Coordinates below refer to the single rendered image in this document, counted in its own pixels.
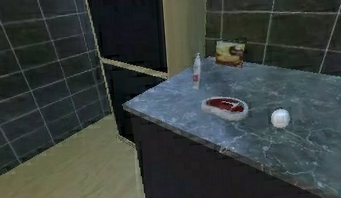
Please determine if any white and red bottle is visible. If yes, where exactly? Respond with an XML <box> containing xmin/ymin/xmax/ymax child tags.
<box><xmin>189</xmin><ymin>52</ymin><xmax>204</xmax><ymax>90</ymax></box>

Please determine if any red raw steak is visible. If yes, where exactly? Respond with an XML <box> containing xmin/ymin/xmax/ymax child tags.
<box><xmin>199</xmin><ymin>94</ymin><xmax>250</xmax><ymax>124</ymax></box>

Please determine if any yellow and brown food box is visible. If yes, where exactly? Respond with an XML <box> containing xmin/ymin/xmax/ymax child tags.
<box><xmin>214</xmin><ymin>38</ymin><xmax>249</xmax><ymax>70</ymax></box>

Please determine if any dark cabinet with marble top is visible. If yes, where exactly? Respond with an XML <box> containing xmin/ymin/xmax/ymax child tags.
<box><xmin>119</xmin><ymin>47</ymin><xmax>341</xmax><ymax>198</ymax></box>

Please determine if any white ball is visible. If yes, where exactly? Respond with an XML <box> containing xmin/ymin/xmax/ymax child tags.
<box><xmin>269</xmin><ymin>107</ymin><xmax>292</xmax><ymax>130</ymax></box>

